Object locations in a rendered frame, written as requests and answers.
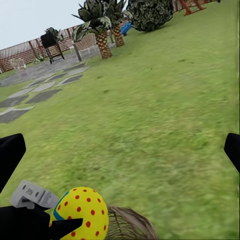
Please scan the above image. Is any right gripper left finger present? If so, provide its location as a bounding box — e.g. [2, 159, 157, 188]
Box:
[0, 133, 26, 193]

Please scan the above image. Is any easter egg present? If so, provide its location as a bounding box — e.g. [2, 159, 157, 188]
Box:
[49, 186, 109, 240]

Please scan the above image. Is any wicker basket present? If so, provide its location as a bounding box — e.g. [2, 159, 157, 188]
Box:
[104, 205, 159, 240]

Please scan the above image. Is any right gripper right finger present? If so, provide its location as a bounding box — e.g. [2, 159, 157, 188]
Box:
[224, 133, 240, 173]

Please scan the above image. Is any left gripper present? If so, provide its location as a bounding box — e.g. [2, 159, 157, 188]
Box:
[0, 202, 84, 240]

